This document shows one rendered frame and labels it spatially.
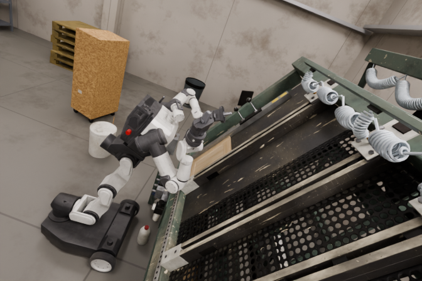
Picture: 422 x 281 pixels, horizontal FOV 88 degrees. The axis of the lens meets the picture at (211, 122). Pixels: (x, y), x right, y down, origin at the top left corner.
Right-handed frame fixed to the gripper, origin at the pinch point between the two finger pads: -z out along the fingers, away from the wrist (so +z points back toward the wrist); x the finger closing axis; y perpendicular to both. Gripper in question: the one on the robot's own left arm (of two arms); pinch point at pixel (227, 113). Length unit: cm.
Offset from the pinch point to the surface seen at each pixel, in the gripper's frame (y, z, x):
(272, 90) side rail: -31.4, -30.8, -16.4
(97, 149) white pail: -38, 183, 12
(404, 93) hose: -7, -105, 5
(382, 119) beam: 57, -75, 18
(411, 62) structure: -13, -114, -14
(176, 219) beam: 37, 29, 63
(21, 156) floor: 14, 233, 10
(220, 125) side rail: -31.5, 18.1, 5.8
